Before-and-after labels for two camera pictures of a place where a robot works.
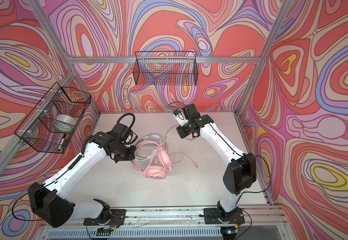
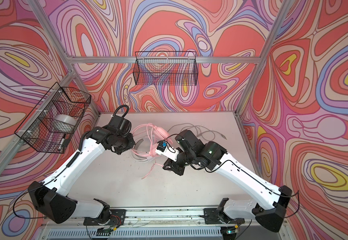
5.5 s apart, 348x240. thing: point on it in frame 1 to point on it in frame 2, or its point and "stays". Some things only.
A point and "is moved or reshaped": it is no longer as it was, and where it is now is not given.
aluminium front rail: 268,216 stays
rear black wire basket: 166,68 stays
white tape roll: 64,123 stays
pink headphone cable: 189,157 is moved or reshaped
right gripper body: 185,130 to 184,159
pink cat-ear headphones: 155,172 to 145,137
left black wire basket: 50,125 stays
